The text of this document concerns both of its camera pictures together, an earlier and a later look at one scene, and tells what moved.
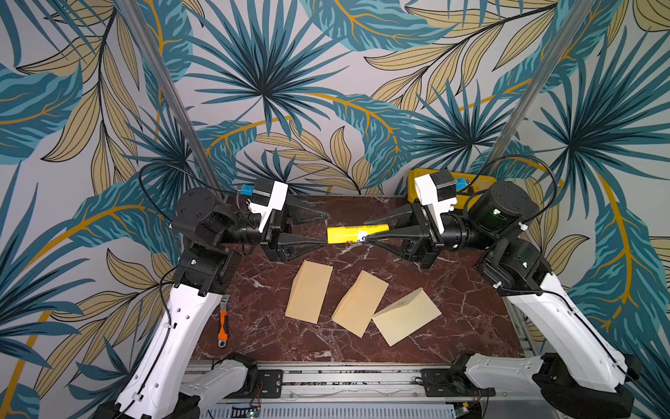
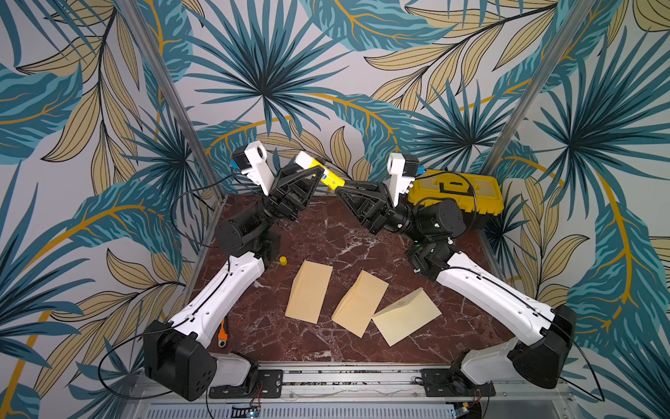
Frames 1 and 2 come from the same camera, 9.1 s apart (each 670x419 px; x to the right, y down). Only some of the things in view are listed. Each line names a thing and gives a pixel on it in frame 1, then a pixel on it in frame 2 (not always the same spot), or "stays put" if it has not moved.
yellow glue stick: (355, 233) to (328, 178)
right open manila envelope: (398, 321) stays put
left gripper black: (274, 238) to (289, 205)
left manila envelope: (308, 291) stays put
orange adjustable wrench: (223, 332) stays put
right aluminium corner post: (541, 83) stays put
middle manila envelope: (360, 304) stays put
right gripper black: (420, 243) to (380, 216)
